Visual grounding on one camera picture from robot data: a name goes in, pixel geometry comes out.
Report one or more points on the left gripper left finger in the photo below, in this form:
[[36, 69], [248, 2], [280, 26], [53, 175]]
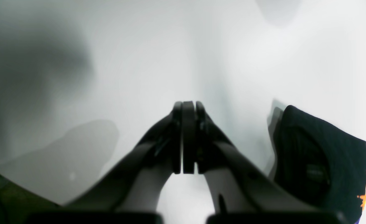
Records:
[[129, 192]]

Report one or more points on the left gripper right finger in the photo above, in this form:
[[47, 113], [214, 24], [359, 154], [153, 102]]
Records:
[[240, 192]]

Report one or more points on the black T-shirt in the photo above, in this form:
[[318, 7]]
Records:
[[319, 163]]

